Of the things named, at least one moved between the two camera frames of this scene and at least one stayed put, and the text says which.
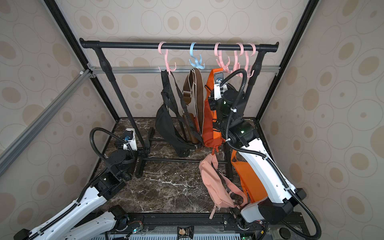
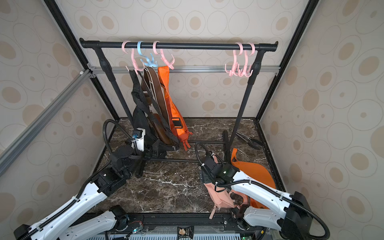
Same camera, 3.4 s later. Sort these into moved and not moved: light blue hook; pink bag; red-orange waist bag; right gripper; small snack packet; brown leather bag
Moved: right gripper; red-orange waist bag; light blue hook; brown leather bag
Not moved: pink bag; small snack packet
